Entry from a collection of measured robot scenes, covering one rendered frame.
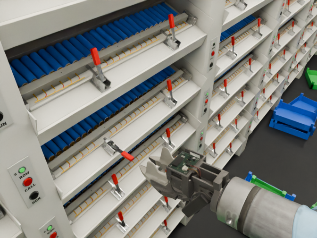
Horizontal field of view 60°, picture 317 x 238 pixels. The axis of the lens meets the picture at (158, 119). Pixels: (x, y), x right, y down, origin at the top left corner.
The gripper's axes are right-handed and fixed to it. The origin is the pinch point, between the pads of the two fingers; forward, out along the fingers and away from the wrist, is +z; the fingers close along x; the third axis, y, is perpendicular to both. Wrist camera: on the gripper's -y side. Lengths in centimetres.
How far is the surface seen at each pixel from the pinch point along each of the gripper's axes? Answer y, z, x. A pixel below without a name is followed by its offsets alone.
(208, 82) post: -2.3, 11.4, -47.6
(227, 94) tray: -20, 15, -71
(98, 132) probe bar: 3.9, 16.8, 0.6
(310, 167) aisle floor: -102, -19, -134
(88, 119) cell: 6.1, 21.4, -0.5
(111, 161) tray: -2.3, 11.7, 2.4
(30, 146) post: 16.7, 8.9, 19.8
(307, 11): -10, 12, -182
